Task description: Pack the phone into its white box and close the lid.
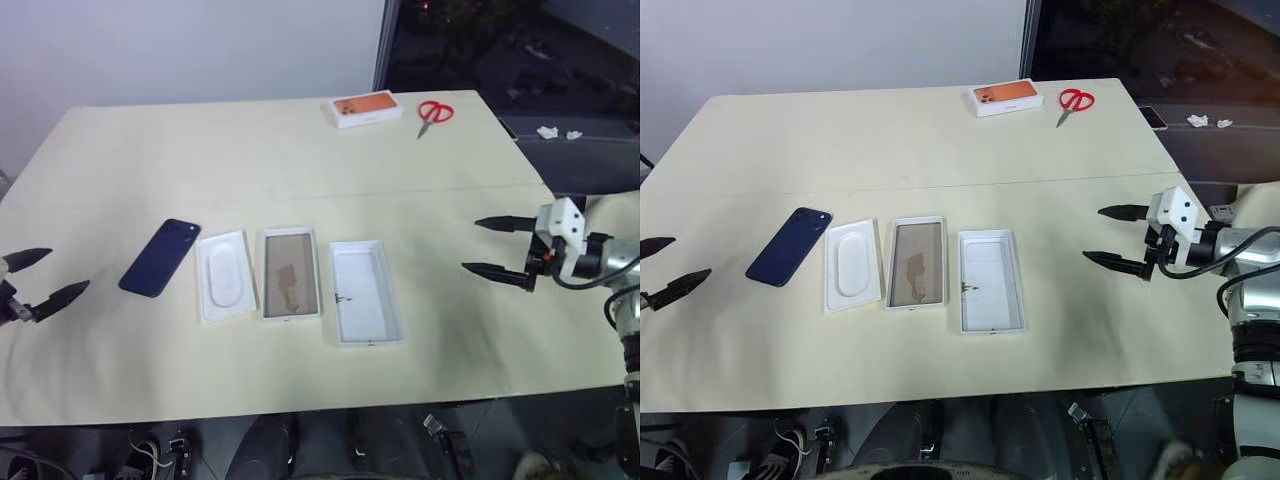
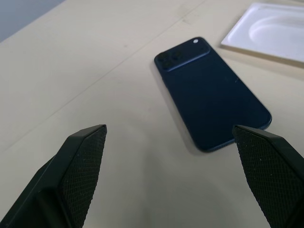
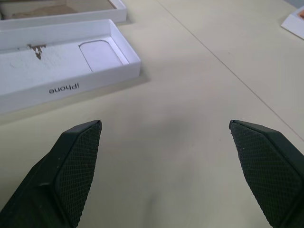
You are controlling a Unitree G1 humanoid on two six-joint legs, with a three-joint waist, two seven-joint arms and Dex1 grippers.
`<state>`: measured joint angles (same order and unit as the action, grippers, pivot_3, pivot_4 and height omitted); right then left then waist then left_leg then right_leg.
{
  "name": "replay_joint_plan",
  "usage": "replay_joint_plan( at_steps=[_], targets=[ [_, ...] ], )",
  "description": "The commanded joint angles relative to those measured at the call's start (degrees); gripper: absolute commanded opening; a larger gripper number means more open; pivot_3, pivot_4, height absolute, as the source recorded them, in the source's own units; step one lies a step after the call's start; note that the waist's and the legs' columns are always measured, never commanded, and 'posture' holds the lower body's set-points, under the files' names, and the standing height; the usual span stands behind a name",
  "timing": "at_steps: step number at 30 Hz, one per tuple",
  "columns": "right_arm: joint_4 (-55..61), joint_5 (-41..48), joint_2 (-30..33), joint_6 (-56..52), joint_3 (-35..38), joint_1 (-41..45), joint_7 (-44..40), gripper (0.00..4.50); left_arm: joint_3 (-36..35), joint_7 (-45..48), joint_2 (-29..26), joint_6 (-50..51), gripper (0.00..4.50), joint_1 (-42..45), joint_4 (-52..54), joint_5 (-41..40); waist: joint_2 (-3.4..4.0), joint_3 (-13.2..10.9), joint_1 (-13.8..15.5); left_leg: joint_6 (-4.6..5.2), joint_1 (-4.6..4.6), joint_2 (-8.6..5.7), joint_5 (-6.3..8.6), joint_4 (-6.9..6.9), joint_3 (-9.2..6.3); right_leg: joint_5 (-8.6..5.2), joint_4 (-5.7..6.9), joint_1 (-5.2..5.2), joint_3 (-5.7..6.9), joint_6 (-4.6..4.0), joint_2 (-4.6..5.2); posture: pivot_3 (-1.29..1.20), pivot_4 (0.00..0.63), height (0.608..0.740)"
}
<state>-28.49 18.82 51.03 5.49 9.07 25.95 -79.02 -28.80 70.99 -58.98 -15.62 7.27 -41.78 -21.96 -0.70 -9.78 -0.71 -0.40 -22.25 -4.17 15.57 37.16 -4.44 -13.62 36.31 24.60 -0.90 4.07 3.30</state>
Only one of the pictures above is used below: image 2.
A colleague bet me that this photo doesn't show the white phone box base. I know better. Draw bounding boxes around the white phone box base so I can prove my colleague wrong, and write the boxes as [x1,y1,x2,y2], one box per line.
[218,2,304,65]

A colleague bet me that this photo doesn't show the dark blue smartphone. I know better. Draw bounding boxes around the dark blue smartphone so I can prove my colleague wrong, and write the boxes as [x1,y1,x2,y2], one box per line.
[153,36,273,152]

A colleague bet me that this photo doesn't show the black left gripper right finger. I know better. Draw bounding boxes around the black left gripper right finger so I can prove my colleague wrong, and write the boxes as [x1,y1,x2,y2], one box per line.
[231,124,304,228]

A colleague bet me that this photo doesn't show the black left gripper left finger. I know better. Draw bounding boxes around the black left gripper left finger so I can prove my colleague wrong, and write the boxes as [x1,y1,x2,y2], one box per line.
[0,124,108,228]

